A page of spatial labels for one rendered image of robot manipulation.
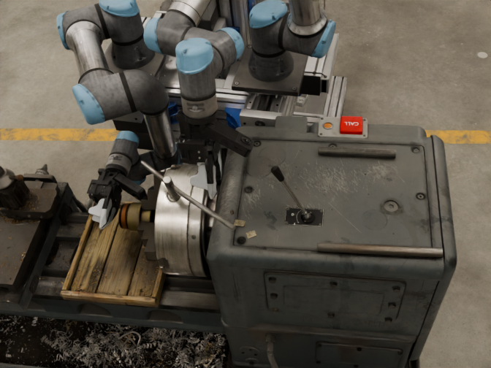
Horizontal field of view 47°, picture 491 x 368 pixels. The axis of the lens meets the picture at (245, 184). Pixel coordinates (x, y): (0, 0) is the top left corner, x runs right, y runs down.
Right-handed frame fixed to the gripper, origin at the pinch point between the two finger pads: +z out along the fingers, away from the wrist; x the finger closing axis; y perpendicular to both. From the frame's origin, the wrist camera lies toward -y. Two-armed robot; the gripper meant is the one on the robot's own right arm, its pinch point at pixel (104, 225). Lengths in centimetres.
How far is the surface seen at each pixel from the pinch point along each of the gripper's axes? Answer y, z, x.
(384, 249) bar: -77, 15, 20
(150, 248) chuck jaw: -16.8, 8.9, 3.4
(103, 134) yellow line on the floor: 73, -135, -107
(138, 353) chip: -3, 18, -50
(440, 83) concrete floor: -128, -188, -108
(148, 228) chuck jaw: -14.6, 2.2, 2.8
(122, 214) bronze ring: -6.1, -1.5, 3.8
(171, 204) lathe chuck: -23.6, 2.3, 15.1
